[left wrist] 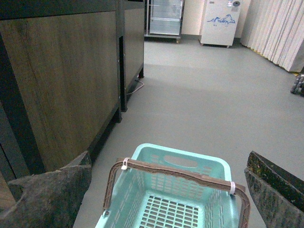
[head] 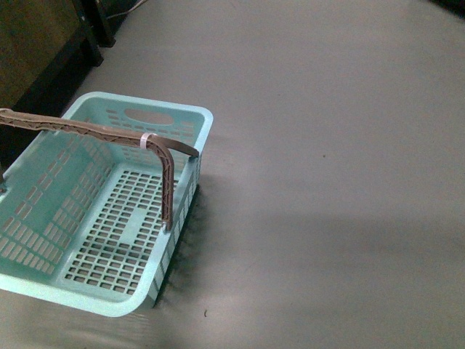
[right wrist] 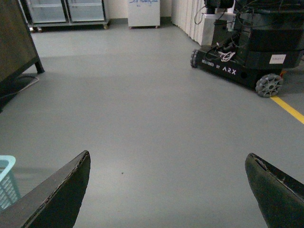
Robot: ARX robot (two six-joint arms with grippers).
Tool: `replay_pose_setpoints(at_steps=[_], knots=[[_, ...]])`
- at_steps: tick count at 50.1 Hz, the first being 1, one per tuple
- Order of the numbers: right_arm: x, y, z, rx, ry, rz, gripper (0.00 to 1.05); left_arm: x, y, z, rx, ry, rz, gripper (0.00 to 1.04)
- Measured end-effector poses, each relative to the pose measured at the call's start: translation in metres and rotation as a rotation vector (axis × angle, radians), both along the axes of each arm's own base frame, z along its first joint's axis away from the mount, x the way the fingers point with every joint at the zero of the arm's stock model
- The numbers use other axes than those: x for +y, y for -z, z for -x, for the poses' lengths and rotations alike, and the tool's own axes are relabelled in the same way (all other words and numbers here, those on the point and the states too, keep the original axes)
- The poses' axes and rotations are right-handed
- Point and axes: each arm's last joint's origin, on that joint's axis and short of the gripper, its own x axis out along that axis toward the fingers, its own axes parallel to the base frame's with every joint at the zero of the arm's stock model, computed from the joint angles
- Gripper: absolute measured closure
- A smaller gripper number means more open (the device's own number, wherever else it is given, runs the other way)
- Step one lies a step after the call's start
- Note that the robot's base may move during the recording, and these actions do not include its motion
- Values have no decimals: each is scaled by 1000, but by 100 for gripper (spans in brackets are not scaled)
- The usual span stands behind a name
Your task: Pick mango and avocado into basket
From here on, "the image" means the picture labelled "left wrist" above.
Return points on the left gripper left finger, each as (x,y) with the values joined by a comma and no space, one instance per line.
(51,199)

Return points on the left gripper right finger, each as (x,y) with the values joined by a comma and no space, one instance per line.
(277,194)

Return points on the brown basket handle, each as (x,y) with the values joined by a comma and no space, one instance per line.
(203,180)

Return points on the wooden display stand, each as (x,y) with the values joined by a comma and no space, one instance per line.
(66,67)

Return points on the white curtain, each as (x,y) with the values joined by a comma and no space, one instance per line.
(275,30)

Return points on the white freezer cabinet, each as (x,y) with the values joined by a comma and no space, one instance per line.
(219,22)

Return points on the glass door fridge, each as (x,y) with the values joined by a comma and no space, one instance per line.
(163,19)

